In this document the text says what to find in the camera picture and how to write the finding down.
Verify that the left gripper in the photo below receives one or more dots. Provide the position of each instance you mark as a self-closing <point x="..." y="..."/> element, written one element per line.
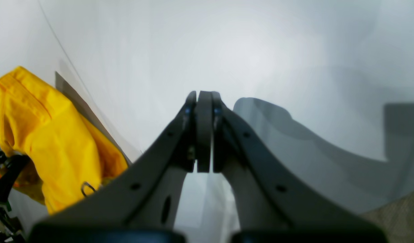
<point x="11" y="230"/>

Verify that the yellow T-shirt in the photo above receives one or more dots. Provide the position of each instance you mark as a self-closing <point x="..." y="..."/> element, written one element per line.
<point x="70" y="157"/>

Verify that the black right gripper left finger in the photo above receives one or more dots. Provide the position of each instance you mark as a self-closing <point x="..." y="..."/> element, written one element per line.
<point x="140" y="205"/>

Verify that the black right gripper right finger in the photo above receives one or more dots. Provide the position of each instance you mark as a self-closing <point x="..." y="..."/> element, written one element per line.
<point x="273" y="205"/>

